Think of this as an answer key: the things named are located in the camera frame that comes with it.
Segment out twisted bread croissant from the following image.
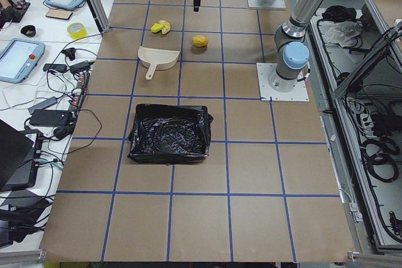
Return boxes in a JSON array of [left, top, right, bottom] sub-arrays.
[[158, 19, 171, 35]]

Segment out round golden bread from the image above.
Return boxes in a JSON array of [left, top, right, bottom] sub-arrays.
[[192, 35, 209, 48]]

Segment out beige plastic dustpan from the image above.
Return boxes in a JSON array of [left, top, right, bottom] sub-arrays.
[[138, 46, 180, 80]]

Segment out bin with black trash bag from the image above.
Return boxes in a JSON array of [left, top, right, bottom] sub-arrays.
[[128, 104, 214, 164]]

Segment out yellow tape roll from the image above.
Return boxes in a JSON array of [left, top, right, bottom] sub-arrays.
[[67, 23, 87, 40]]

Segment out brown phone case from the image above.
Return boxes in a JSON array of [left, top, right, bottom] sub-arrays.
[[45, 9, 73, 20]]

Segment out black clamp tool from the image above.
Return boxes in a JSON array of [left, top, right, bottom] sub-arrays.
[[61, 48, 77, 61]]

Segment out black power strip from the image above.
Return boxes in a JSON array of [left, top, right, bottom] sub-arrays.
[[68, 71, 90, 112]]

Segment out crumpled white cloth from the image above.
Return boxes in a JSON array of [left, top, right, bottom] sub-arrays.
[[323, 21, 362, 48]]

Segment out black small bowl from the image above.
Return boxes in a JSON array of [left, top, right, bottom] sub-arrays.
[[20, 24, 36, 38]]

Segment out lower blue teach pendant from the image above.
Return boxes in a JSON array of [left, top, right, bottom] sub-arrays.
[[1, 38, 45, 83]]

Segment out black power adapter brick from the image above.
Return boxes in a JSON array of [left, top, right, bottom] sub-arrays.
[[30, 109, 73, 127]]

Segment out black laptop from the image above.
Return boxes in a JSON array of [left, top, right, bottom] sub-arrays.
[[1, 121, 43, 192]]

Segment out black cable on table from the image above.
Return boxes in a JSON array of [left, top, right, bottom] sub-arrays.
[[64, 108, 104, 156]]

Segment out black cable coil bundle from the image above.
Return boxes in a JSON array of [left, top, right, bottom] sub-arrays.
[[360, 137, 401, 183]]

